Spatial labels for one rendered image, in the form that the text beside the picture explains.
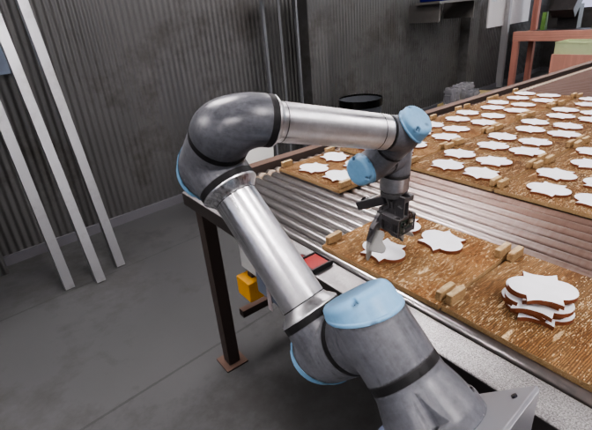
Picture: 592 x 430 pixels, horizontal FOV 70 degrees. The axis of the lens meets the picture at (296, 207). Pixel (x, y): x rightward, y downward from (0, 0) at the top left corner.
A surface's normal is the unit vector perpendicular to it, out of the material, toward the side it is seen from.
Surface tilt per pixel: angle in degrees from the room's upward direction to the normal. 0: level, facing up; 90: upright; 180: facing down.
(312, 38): 90
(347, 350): 89
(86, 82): 90
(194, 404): 0
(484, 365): 0
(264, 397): 0
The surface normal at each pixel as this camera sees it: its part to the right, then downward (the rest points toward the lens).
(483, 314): -0.08, -0.91
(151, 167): 0.68, 0.26
